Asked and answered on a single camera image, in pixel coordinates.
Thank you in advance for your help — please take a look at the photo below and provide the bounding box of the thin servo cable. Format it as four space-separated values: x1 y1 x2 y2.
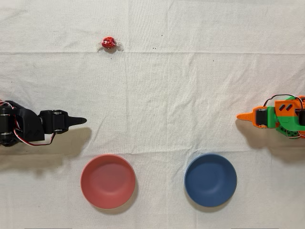
263 94 305 109

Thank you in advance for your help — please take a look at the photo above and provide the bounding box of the white tablecloth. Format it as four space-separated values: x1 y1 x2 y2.
0 0 305 229

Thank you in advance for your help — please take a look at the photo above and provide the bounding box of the red white black servo cable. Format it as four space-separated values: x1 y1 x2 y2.
13 114 57 146

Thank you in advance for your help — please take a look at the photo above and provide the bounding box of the red bowl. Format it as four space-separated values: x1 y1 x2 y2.
80 154 137 210

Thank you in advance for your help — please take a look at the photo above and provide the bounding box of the red candy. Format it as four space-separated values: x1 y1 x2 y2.
97 36 124 53

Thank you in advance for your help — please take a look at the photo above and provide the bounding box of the blue bowl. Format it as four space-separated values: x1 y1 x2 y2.
183 153 238 208

